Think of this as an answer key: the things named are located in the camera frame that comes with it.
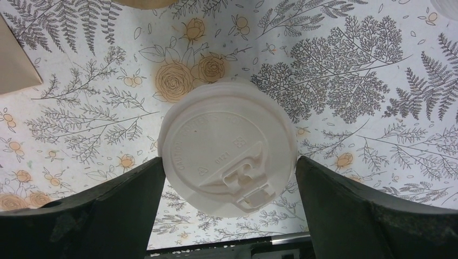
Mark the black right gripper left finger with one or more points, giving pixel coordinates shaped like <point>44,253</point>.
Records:
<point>111,220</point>

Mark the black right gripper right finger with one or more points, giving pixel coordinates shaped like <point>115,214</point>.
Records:
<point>348,219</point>

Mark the white coffee lid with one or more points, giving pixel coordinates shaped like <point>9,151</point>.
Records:
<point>227,148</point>

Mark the blue checkered paper bag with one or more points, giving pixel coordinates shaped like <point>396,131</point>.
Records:
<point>17,70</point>

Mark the floral tablecloth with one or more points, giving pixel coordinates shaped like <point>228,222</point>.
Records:
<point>371,87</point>

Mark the stack of brown cup carriers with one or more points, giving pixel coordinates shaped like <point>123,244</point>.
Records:
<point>146,4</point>

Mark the stack of white lids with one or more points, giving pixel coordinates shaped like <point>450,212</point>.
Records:
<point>447,8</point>

